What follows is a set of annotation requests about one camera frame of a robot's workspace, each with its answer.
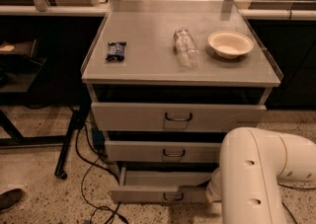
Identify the grey bottom drawer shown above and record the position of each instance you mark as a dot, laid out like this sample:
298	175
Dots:
160	187

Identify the grey drawer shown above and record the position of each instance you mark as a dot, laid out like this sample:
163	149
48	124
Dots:
160	187
175	117
176	152

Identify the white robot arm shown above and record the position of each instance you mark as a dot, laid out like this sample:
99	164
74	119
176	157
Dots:
251	163

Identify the grey drawer cabinet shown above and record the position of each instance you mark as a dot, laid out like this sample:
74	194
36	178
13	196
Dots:
169	78

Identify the grey top drawer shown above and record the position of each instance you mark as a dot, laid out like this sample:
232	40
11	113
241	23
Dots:
175	117

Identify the grey middle drawer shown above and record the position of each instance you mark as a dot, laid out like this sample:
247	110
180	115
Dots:
176	152

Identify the clear plastic bottle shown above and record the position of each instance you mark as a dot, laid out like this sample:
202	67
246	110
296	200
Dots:
185	48

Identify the dark blue snack packet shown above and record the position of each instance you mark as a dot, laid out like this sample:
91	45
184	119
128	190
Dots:
116	51

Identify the white paper bowl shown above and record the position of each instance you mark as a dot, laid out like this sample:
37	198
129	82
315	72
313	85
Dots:
230	45

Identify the brown shoe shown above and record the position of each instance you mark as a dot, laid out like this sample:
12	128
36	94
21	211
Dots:
10	198

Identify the black desk frame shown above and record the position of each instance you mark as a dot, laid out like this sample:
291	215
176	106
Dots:
26	81

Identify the white counter rail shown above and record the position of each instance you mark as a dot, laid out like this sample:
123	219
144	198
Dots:
98	11

